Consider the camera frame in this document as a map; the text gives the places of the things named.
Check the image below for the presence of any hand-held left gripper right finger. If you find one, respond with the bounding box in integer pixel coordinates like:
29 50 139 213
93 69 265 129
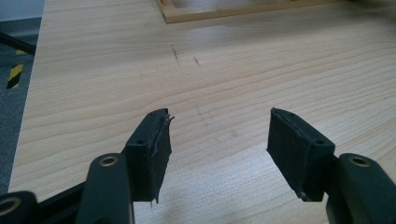
266 106 337 203

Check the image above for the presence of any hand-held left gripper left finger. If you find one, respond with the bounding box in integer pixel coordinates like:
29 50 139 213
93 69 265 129
120 107 176 205

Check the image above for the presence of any three-tier bamboo shoe rack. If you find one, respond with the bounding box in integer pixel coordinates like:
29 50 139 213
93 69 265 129
155 0 354 25

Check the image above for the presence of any yellow and black tape strip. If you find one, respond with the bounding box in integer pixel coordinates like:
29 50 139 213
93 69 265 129
6 63 25 91

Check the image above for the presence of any black metal stand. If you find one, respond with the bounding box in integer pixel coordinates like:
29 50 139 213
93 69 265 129
0 30 38 58

